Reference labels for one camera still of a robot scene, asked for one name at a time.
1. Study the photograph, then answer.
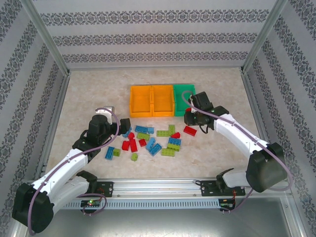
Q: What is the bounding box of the red two-by-four lego brick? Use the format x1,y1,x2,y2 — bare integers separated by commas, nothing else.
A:
183,125,198,137

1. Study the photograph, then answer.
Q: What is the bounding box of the long red lego brick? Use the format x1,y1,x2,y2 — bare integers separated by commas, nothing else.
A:
129,138,139,153

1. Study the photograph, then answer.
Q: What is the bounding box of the green plastic bin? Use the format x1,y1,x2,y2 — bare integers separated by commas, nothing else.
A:
172,83,197,117

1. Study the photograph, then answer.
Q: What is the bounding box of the orange plastic bin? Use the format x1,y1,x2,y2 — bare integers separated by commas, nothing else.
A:
129,85,154,118
151,84,177,118

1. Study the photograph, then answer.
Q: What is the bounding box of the grey metal sheet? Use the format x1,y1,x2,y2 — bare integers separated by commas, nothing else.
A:
11,196,306,237

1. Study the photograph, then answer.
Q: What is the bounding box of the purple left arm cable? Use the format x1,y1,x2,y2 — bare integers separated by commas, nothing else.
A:
27,107,122,235

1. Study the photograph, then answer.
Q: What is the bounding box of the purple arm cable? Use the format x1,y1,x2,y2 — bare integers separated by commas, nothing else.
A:
181,90,295,216
27,107,122,235

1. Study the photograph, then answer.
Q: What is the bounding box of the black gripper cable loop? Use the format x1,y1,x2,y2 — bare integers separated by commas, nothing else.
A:
198,123,211,136

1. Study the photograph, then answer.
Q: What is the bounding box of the aluminium side rail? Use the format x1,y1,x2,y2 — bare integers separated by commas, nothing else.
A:
240,70,282,179
34,70,73,174

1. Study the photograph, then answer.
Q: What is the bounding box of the aluminium rear rail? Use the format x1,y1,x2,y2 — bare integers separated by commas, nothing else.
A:
67,65,245,73

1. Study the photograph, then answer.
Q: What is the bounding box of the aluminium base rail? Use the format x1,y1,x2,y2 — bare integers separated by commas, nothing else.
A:
97,178,290,198

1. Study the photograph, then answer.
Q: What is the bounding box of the white slotted cable duct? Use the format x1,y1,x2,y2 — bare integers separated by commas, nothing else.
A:
53,198,221,211

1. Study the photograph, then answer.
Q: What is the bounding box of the aluminium frame post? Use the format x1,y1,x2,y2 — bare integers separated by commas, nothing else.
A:
20,0,71,75
240,0,289,74

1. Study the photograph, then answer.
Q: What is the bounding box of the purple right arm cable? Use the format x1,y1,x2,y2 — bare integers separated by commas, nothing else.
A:
181,90,295,216

